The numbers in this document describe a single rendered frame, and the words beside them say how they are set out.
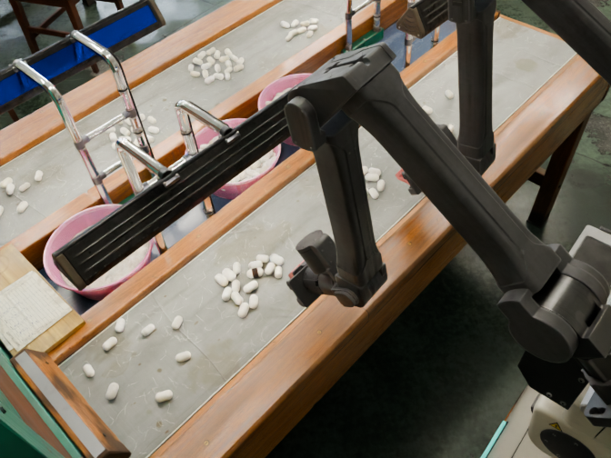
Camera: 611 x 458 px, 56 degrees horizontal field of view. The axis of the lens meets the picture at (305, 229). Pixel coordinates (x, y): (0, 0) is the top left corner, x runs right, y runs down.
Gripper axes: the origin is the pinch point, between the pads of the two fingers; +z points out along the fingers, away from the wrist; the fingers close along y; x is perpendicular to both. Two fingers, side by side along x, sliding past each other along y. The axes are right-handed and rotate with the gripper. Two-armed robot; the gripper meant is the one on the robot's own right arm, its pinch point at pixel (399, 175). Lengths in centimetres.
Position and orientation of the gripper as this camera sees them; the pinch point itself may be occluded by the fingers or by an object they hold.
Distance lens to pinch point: 144.4
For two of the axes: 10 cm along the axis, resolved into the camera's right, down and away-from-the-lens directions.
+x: 5.2, 8.0, 2.8
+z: -5.0, 0.3, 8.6
